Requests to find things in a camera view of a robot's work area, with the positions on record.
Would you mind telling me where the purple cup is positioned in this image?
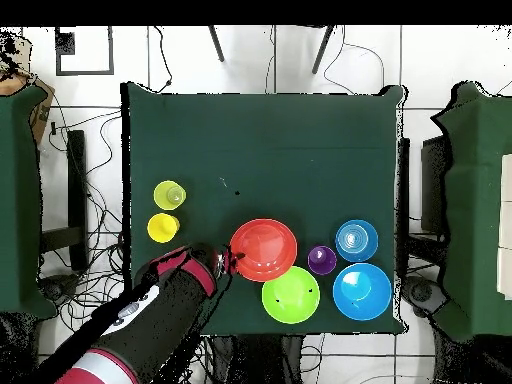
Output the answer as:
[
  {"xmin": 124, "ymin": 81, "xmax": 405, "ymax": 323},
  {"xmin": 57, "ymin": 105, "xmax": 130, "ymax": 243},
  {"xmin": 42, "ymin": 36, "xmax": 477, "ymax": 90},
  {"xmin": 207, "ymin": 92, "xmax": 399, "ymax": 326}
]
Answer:
[{"xmin": 306, "ymin": 245, "xmax": 338, "ymax": 276}]

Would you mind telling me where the large blue bowl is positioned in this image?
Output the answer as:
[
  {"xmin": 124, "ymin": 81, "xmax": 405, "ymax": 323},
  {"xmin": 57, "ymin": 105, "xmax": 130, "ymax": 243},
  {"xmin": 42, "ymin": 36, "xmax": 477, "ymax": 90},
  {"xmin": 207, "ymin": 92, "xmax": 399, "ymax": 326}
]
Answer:
[{"xmin": 332, "ymin": 262, "xmax": 393, "ymax": 322}]

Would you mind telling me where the small blue bowl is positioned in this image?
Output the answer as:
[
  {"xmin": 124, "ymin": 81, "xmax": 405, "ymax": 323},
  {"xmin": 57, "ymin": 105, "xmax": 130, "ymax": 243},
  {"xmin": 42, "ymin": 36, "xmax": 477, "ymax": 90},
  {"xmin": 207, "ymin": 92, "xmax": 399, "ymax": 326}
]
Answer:
[{"xmin": 334, "ymin": 219, "xmax": 380, "ymax": 264}]

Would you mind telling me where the orange bowl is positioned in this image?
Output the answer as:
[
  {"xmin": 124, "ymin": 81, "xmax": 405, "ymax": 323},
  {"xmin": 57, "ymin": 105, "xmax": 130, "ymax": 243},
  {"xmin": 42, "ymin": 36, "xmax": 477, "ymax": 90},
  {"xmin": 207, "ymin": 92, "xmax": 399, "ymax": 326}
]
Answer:
[{"xmin": 229, "ymin": 218, "xmax": 299, "ymax": 284}]

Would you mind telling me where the black cable with plug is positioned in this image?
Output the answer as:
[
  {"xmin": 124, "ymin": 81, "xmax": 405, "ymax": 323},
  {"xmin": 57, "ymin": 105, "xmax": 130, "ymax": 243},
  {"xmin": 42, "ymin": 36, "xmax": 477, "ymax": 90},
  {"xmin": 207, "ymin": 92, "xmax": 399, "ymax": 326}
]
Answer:
[{"xmin": 153, "ymin": 25, "xmax": 174, "ymax": 94}]

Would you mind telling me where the black stand base with knob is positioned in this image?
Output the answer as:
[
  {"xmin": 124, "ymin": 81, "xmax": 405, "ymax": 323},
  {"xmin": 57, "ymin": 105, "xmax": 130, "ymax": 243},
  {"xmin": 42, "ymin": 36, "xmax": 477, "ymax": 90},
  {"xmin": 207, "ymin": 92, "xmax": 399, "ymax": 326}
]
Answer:
[{"xmin": 37, "ymin": 273, "xmax": 83, "ymax": 307}]

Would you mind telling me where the black square floor frame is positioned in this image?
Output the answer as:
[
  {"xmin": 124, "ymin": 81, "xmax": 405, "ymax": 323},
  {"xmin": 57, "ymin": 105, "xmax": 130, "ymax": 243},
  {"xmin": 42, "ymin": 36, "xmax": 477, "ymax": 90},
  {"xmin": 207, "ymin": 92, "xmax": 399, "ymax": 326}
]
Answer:
[{"xmin": 54, "ymin": 25, "xmax": 115, "ymax": 77}]

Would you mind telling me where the green bowl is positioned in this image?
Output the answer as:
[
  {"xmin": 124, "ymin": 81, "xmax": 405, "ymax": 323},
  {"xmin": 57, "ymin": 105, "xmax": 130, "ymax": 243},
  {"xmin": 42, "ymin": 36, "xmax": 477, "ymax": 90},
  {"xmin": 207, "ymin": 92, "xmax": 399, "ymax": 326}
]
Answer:
[{"xmin": 261, "ymin": 266, "xmax": 322, "ymax": 325}]

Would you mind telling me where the black box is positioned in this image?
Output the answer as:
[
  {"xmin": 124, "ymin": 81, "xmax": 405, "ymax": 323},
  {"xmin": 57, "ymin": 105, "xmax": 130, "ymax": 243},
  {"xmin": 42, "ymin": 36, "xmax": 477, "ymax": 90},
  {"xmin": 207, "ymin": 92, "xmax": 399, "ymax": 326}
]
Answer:
[{"xmin": 420, "ymin": 135, "xmax": 451, "ymax": 235}]

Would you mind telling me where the cardboard box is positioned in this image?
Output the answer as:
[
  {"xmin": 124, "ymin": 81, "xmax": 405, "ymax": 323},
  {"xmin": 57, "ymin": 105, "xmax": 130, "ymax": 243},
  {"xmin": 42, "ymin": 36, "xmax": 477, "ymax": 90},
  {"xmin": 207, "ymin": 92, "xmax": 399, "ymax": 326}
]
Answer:
[{"xmin": 0, "ymin": 31, "xmax": 56, "ymax": 145}]

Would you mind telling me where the tangle of cables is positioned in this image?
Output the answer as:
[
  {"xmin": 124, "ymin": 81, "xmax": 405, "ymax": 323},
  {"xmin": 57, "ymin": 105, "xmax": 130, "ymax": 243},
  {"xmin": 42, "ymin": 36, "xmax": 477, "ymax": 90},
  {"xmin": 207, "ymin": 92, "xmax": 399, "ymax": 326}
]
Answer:
[{"xmin": 37, "ymin": 107, "xmax": 213, "ymax": 384}]

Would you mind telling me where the dark green tablecloth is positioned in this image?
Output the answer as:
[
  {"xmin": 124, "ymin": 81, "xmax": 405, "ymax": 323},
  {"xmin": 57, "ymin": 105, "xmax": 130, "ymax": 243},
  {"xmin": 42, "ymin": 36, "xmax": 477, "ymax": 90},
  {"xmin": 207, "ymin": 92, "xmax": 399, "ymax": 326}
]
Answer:
[{"xmin": 120, "ymin": 82, "xmax": 409, "ymax": 337}]

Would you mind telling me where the black floor stand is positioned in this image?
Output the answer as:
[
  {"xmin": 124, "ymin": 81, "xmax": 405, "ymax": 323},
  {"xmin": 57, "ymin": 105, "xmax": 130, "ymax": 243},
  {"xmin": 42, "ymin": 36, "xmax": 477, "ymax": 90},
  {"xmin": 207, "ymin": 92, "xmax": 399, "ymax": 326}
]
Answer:
[{"xmin": 38, "ymin": 129, "xmax": 90, "ymax": 273}]

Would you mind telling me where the green cloth covered table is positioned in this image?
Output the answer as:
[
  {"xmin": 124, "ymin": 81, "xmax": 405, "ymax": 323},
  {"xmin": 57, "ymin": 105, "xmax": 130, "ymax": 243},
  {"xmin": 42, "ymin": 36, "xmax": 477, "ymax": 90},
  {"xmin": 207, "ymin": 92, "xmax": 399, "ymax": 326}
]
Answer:
[
  {"xmin": 431, "ymin": 81, "xmax": 512, "ymax": 341},
  {"xmin": 0, "ymin": 85, "xmax": 57, "ymax": 319}
]

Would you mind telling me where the black tripod leg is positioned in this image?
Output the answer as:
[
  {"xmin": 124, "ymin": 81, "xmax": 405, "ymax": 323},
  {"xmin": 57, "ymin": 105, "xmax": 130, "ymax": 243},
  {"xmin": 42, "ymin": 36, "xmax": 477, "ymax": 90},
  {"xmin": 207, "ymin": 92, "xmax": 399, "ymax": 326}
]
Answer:
[
  {"xmin": 310, "ymin": 25, "xmax": 336, "ymax": 76},
  {"xmin": 207, "ymin": 25, "xmax": 226, "ymax": 64}
]

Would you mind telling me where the yellow cup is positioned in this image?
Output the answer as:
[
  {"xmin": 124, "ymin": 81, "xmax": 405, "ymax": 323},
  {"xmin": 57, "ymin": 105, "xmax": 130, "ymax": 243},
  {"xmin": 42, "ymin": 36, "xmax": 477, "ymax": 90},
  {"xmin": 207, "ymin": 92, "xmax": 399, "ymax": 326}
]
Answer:
[
  {"xmin": 152, "ymin": 180, "xmax": 188, "ymax": 212},
  {"xmin": 146, "ymin": 212, "xmax": 181, "ymax": 244}
]

